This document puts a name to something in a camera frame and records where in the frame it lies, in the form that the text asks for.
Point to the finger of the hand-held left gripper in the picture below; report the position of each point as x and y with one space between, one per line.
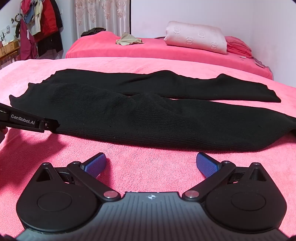
51 125

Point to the small potted plant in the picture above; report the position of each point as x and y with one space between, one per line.
2 37

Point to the pink floral curtain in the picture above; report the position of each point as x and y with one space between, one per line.
101 16

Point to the wooden drawer cabinet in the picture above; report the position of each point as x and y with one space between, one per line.
9 49

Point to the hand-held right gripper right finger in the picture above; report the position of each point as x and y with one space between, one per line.
206 164

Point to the person's left hand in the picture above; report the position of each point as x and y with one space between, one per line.
2 134

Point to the rack of hanging clothes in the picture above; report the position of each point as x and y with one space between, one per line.
41 25

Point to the dark crumpled cloth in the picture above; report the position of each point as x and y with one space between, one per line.
93 31

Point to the black knit pants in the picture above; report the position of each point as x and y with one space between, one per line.
148 115

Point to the pink terry bed blanket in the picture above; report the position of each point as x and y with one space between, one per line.
150 166

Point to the pale pink embossed pillow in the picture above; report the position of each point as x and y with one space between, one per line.
196 37

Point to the beige crumpled cloth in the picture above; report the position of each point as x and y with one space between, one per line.
129 39

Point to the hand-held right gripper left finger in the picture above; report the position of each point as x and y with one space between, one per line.
96 164

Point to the folded red blanket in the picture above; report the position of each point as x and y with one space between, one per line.
238 47

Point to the pink covered bed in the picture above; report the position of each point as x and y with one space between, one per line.
161 49

